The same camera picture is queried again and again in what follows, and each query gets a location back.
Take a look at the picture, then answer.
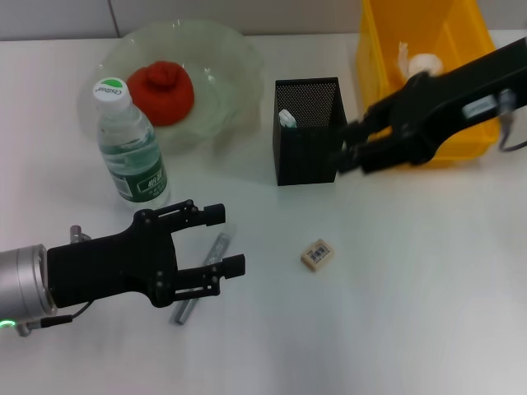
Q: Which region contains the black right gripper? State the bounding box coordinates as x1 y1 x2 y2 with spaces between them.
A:
335 36 527 177

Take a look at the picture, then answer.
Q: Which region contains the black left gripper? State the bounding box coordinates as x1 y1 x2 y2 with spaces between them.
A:
47 199 247 309

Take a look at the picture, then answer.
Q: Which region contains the mint green pen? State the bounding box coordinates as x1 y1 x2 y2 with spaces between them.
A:
278 108 298 129

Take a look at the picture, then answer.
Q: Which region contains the beige eraser with barcode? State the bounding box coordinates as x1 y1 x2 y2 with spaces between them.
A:
300 238 335 272

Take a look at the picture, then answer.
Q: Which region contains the white paper ball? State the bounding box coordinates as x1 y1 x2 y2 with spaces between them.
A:
395 40 445 79

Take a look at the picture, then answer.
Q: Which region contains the clear green-label water bottle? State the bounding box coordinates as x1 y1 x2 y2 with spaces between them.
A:
92 76 172 211

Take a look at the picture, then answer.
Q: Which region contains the red knitted toy orange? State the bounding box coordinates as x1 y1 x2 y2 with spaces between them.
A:
125 60 197 128

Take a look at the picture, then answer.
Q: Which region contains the grey metallic pen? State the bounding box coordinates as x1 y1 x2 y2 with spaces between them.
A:
170 221 239 326

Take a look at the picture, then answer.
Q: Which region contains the black mesh pen holder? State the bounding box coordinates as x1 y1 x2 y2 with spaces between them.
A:
273 77 349 187

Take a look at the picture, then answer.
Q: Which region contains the pale green glass fruit plate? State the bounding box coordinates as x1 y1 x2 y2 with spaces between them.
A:
77 18 267 156

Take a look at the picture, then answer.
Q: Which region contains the yellow plastic bin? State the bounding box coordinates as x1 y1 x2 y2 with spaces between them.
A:
356 0 510 168

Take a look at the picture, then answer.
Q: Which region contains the right gripper cable with connector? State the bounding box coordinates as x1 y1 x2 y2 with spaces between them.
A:
496 88 527 153

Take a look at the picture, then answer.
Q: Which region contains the gripper cable with connector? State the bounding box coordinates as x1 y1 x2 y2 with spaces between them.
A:
16 225 92 337
496 88 527 153

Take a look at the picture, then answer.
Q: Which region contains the left gripper cable with connector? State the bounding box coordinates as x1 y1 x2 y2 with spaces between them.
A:
16 225 92 337

